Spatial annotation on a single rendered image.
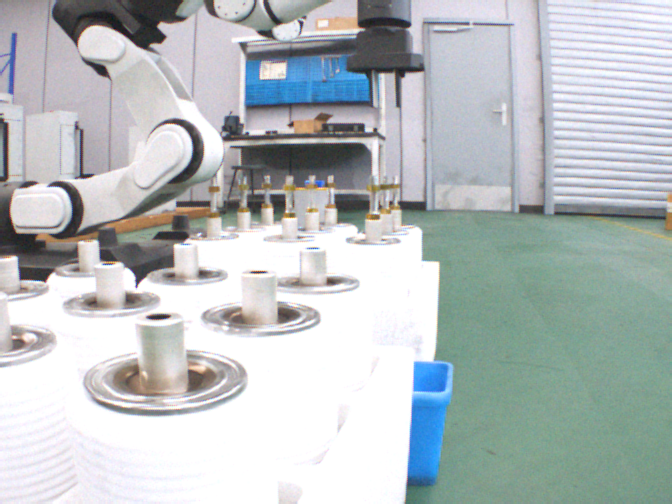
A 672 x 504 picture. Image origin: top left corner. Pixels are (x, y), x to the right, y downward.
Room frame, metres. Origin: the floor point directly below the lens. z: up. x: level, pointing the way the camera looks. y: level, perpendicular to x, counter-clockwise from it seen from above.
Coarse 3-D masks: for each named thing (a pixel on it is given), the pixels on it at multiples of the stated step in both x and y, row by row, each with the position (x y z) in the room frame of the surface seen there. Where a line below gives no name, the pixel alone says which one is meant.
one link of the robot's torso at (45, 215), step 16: (16, 192) 1.20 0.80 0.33; (32, 192) 1.19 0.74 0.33; (48, 192) 1.18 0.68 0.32; (64, 192) 1.17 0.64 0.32; (16, 208) 1.19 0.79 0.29; (32, 208) 1.18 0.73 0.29; (48, 208) 1.17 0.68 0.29; (64, 208) 1.17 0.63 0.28; (16, 224) 1.19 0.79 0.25; (32, 224) 1.18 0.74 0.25; (48, 224) 1.17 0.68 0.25; (64, 224) 1.17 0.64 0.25
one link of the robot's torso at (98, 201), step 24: (168, 144) 1.10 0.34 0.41; (144, 168) 1.11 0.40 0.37; (168, 168) 1.10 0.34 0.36; (72, 192) 1.19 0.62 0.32; (96, 192) 1.19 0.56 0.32; (120, 192) 1.16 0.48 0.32; (144, 192) 1.12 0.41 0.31; (168, 192) 1.20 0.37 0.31; (72, 216) 1.18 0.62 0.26; (96, 216) 1.19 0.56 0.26; (120, 216) 1.18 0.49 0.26
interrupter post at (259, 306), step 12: (252, 276) 0.32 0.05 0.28; (264, 276) 0.33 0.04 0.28; (276, 276) 0.33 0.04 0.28; (252, 288) 0.32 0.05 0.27; (264, 288) 0.33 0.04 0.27; (276, 288) 0.33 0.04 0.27; (252, 300) 0.32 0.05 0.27; (264, 300) 0.33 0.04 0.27; (276, 300) 0.33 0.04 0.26; (252, 312) 0.32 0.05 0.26; (264, 312) 0.32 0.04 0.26; (276, 312) 0.33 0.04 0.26
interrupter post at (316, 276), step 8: (304, 248) 0.45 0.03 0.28; (312, 248) 0.45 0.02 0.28; (320, 248) 0.45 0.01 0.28; (304, 256) 0.44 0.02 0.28; (312, 256) 0.44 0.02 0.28; (320, 256) 0.44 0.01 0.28; (304, 264) 0.44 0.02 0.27; (312, 264) 0.44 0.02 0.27; (320, 264) 0.44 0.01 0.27; (304, 272) 0.44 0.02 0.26; (312, 272) 0.44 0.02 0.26; (320, 272) 0.44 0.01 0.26; (304, 280) 0.44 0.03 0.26; (312, 280) 0.44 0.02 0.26; (320, 280) 0.44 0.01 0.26
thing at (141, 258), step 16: (0, 192) 1.25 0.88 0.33; (0, 208) 1.23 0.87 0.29; (0, 224) 1.23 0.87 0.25; (176, 224) 1.37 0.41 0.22; (0, 240) 1.23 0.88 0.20; (16, 240) 1.26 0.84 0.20; (32, 240) 1.31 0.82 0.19; (112, 240) 1.03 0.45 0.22; (160, 240) 1.32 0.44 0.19; (176, 240) 1.32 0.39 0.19; (0, 256) 1.18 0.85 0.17; (16, 256) 1.18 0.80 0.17; (32, 256) 1.18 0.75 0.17; (48, 256) 1.19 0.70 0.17; (64, 256) 1.19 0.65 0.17; (112, 256) 0.99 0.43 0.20; (128, 256) 1.03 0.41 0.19; (144, 256) 1.08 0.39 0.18; (160, 256) 1.13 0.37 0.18; (32, 272) 1.03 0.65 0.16; (48, 272) 1.02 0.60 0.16; (144, 272) 1.06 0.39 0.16
